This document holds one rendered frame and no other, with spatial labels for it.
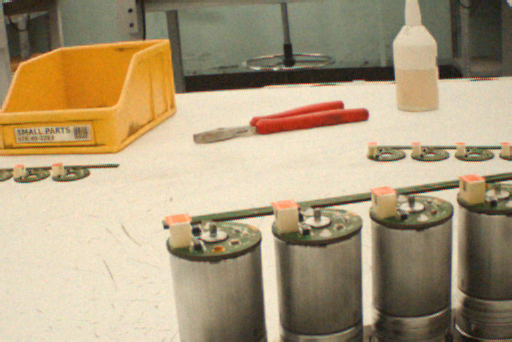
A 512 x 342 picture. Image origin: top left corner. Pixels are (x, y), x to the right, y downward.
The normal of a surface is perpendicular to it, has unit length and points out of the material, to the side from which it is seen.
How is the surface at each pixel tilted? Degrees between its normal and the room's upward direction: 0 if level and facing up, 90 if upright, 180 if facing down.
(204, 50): 90
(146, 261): 0
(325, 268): 90
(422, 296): 90
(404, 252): 90
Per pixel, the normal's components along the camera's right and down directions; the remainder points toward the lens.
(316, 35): -0.14, 0.30
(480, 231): -0.64, 0.28
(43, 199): -0.09, -0.95
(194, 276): -0.42, 0.30
